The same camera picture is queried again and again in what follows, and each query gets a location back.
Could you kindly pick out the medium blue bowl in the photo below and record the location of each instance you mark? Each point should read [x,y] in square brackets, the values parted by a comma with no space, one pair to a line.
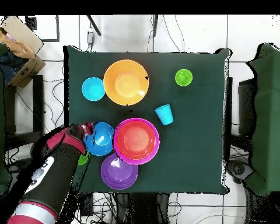
[102,140]

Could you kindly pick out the large red bowl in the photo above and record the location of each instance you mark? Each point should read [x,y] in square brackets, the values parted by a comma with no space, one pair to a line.
[136,140]

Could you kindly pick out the large pink bowl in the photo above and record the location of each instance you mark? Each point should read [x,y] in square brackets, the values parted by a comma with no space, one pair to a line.
[140,162]

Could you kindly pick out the blue cup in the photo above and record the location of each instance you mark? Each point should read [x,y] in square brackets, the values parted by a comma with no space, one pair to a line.
[164,114]

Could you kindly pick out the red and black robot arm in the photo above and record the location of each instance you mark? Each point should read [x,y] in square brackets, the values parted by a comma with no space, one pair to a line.
[51,177]

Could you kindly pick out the green cup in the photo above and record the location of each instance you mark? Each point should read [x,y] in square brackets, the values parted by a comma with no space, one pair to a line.
[83,160]
[183,77]

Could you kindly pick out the small light blue bowl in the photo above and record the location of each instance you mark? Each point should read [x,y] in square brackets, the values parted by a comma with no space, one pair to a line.
[93,89]

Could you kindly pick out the purple bowl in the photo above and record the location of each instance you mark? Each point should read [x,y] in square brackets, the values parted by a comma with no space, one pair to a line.
[119,175]

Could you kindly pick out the large orange bowl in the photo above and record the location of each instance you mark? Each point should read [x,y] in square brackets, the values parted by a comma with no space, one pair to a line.
[126,82]

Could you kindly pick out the cardboard box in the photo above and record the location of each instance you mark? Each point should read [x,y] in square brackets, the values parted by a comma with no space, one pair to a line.
[25,70]

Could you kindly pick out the grey power adapter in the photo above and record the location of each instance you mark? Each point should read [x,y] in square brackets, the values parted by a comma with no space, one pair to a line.
[90,37]

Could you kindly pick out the black tripod leg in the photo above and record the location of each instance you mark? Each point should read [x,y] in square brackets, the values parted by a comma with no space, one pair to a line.
[94,25]
[155,25]

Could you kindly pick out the brown cloth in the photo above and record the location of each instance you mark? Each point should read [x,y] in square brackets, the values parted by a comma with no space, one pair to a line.
[18,46]

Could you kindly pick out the dark green table cloth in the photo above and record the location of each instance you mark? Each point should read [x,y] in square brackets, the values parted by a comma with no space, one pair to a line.
[196,116]

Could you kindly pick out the black side furniture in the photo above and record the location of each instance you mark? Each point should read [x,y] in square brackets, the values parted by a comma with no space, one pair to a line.
[247,105]

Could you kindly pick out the black stool frame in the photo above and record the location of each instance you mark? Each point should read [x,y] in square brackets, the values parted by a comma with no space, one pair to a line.
[38,105]

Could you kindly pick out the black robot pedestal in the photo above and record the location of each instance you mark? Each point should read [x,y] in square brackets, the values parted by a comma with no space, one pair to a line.
[142,210]

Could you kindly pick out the black square frame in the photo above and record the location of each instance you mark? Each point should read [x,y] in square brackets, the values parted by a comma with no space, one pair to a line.
[57,30]

